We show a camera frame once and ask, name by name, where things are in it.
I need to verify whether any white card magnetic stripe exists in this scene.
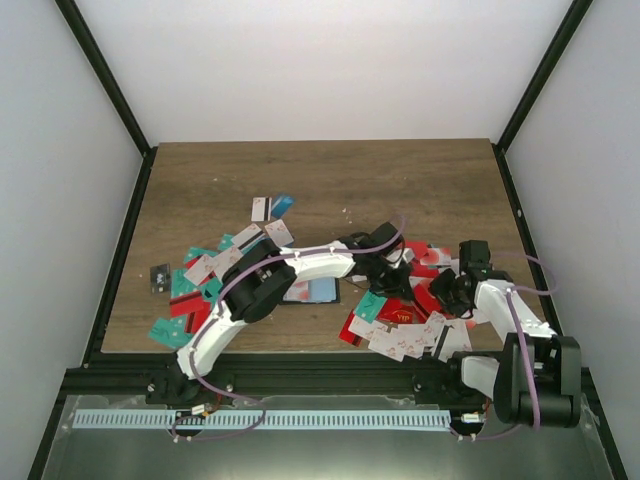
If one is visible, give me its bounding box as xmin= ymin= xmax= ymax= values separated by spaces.
xmin=251 ymin=197 xmax=272 ymax=222

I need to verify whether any blue card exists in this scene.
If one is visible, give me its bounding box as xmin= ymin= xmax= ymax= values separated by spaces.
xmin=271 ymin=194 xmax=295 ymax=219

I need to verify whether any teal VIP card right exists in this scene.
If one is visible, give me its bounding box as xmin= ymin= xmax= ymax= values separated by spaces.
xmin=353 ymin=290 xmax=387 ymax=323

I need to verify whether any black membership card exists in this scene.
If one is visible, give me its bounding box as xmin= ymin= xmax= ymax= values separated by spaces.
xmin=149 ymin=263 xmax=171 ymax=294

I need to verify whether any red card front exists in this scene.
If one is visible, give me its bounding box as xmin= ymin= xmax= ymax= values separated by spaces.
xmin=339 ymin=326 xmax=362 ymax=347

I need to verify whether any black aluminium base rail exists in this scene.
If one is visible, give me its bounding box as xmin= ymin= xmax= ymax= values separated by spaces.
xmin=64 ymin=352 xmax=501 ymax=396

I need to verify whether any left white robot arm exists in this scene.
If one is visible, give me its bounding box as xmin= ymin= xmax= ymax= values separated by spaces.
xmin=168 ymin=222 xmax=415 ymax=404

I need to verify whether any light blue slotted rail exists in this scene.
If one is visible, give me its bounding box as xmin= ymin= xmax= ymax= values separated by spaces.
xmin=72 ymin=409 xmax=451 ymax=432

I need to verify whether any red VIP card gold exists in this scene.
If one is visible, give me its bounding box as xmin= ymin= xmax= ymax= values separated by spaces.
xmin=376 ymin=298 xmax=426 ymax=324

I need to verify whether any teal card front left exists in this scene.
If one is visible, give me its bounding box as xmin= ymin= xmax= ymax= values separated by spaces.
xmin=148 ymin=318 xmax=191 ymax=350

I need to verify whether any black leather card holder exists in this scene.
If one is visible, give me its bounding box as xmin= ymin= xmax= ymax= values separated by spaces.
xmin=281 ymin=278 xmax=340 ymax=305

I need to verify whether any white floral card left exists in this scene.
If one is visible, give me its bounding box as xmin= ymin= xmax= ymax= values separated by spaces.
xmin=264 ymin=219 xmax=294 ymax=247

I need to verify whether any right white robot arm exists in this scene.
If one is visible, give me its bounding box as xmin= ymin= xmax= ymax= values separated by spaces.
xmin=429 ymin=240 xmax=582 ymax=429

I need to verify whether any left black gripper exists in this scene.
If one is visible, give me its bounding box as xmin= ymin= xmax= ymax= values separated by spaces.
xmin=365 ymin=254 xmax=413 ymax=299

